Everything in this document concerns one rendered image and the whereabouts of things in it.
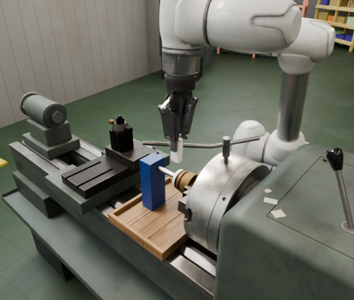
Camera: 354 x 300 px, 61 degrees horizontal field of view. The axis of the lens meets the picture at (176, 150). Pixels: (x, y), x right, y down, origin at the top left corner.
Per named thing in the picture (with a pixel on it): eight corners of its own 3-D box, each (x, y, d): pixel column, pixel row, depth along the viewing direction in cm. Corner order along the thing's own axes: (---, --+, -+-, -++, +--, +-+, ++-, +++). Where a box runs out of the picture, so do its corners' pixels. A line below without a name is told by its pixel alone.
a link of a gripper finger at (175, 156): (181, 139, 77) (179, 140, 77) (180, 163, 80) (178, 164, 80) (172, 136, 79) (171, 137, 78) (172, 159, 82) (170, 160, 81)
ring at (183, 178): (209, 172, 103) (188, 163, 109) (193, 184, 97) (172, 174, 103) (208, 194, 108) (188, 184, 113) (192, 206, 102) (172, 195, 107)
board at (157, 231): (221, 209, 126) (222, 202, 124) (162, 261, 102) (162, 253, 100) (169, 182, 143) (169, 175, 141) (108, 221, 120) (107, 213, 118)
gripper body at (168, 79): (179, 68, 76) (178, 103, 80) (156, 72, 70) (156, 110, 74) (203, 73, 71) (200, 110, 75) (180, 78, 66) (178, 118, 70)
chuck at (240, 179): (266, 218, 110) (275, 146, 93) (216, 278, 92) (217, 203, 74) (257, 213, 112) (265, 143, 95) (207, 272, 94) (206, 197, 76)
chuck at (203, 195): (257, 213, 112) (265, 143, 95) (207, 272, 94) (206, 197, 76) (237, 203, 118) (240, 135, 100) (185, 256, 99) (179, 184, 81)
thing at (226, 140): (227, 167, 91) (228, 134, 85) (230, 171, 89) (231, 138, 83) (221, 168, 91) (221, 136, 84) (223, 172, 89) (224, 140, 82)
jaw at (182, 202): (216, 196, 95) (193, 209, 86) (214, 209, 96) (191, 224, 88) (190, 182, 101) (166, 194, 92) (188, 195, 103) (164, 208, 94)
